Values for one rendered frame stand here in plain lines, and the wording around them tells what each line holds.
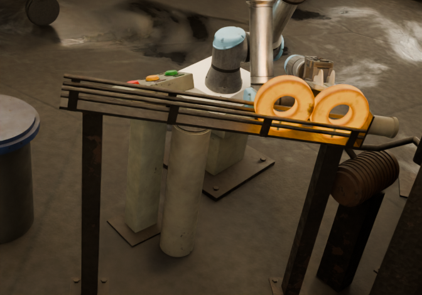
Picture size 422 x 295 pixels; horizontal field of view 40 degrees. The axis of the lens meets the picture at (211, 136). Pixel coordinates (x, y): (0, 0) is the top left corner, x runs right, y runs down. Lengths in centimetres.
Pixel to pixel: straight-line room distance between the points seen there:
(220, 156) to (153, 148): 51
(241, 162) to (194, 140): 79
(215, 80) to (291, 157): 60
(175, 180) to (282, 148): 96
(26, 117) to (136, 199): 46
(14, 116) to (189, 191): 61
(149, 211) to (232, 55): 66
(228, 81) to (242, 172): 42
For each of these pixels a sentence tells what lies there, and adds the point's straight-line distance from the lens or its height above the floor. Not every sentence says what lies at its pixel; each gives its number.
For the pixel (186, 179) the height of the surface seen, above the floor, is 34.
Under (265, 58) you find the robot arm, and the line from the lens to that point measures 187.
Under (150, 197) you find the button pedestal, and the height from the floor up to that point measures 15.
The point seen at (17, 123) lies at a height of 43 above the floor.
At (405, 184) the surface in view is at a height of 1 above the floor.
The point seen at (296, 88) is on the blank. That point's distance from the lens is 149.
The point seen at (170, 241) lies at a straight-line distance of 200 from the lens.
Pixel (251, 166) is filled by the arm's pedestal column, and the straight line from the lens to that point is 249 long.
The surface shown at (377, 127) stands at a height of 68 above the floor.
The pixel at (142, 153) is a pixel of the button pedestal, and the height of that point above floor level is 36.
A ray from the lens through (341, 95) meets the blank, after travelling 154.
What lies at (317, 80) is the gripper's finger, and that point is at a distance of 170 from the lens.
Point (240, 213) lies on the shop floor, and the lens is 227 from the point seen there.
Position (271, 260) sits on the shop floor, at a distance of 210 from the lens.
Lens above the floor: 144
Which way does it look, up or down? 33 degrees down
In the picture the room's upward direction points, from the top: 9 degrees clockwise
